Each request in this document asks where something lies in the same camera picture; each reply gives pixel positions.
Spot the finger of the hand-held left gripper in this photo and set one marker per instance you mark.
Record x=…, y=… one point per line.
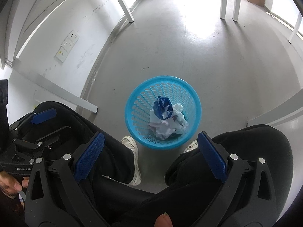
x=43, y=116
x=45, y=143

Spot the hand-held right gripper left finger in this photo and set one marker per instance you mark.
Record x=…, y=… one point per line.
x=90, y=157

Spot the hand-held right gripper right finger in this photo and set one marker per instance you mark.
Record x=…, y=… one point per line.
x=211, y=157

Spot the white paper tissue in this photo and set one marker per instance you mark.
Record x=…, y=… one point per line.
x=163, y=128

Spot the small white tissue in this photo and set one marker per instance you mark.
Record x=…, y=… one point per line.
x=178, y=108

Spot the blue foil wrapper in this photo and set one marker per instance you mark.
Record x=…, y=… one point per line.
x=162, y=107

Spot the blue plastic basket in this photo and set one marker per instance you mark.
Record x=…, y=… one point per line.
x=142, y=94

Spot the person's left forearm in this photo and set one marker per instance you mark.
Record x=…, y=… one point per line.
x=9, y=212

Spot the person's left hand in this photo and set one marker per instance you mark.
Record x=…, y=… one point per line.
x=11, y=185

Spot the person's right hand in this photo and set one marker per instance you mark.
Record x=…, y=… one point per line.
x=163, y=221

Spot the person's left leg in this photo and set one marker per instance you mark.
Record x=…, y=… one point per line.
x=106, y=151

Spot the person's leg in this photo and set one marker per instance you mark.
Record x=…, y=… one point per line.
x=106, y=151
x=248, y=146

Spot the person's right white shoe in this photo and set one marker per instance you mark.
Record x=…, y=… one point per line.
x=191, y=146

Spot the person's white shoe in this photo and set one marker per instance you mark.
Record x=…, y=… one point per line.
x=191, y=146
x=132, y=146

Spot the person's right leg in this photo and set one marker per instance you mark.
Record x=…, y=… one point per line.
x=248, y=146

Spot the person's left white shoe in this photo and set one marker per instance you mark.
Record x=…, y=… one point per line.
x=132, y=146

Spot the white wall socket plate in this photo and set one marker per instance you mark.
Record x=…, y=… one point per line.
x=73, y=36
x=62, y=55
x=68, y=44

